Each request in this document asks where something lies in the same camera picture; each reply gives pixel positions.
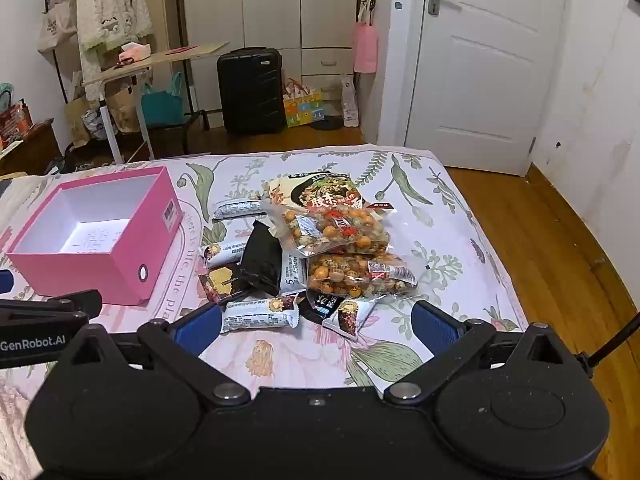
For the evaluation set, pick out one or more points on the colourful gift bag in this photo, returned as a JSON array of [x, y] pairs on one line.
[[302, 110]]

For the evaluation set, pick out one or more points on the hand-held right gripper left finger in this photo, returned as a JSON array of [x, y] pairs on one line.
[[200, 327]]

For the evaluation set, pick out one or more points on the beige wardrobe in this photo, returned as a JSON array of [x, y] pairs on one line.
[[270, 5]]

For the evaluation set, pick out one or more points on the red box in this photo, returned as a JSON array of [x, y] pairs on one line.
[[12, 125]]

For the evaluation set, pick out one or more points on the white fluffy jacket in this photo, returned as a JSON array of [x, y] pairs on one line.
[[107, 5]]

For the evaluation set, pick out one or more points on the pink tissue pack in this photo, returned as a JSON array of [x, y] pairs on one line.
[[135, 51]]

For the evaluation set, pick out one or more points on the black clothes rack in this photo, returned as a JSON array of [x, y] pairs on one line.
[[188, 127]]

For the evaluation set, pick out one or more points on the black snack packet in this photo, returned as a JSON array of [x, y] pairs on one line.
[[260, 260]]

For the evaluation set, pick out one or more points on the clear bag of round snacks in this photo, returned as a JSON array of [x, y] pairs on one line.
[[345, 275], [325, 232]]

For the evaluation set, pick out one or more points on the beige instant noodle packet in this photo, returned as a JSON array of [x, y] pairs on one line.
[[325, 190]]

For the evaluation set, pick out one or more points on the floral bed sheet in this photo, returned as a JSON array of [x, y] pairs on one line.
[[450, 240]]

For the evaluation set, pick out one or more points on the beige tote bag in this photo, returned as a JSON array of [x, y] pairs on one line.
[[55, 27]]

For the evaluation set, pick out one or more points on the pink cardboard box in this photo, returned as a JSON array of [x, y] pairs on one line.
[[100, 270]]

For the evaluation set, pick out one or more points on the black suitcase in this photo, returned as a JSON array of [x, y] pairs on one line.
[[250, 90]]

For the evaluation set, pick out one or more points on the pink paper bag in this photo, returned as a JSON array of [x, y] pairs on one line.
[[365, 47]]

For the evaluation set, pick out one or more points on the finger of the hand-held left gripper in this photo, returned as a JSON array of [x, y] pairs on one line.
[[4, 280], [75, 302]]

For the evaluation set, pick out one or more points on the dark red gold packet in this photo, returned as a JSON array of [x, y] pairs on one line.
[[220, 282]]

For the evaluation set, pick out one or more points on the small white snack packet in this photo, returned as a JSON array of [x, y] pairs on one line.
[[294, 272], [255, 316], [350, 317], [235, 208], [222, 254]]

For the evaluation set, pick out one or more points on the brown paper bag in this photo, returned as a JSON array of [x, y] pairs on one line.
[[122, 110], [75, 120]]

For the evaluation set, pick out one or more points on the dark wooden cabinet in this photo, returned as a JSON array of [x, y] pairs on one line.
[[30, 150]]

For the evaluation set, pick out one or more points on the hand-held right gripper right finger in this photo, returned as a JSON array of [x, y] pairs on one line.
[[435, 327]]

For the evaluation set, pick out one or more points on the dark flat floor object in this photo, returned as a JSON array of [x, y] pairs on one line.
[[325, 124]]

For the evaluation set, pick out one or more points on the teal bag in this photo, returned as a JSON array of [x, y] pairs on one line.
[[160, 107]]

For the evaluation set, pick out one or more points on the white door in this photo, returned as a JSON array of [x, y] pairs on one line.
[[480, 85]]

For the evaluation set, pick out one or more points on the white printed bag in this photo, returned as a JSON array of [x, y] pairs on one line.
[[350, 105]]

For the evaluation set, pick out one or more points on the black and blue packet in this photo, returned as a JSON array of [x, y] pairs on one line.
[[320, 310]]

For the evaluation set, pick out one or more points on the wooden side table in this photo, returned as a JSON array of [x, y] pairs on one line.
[[165, 57]]

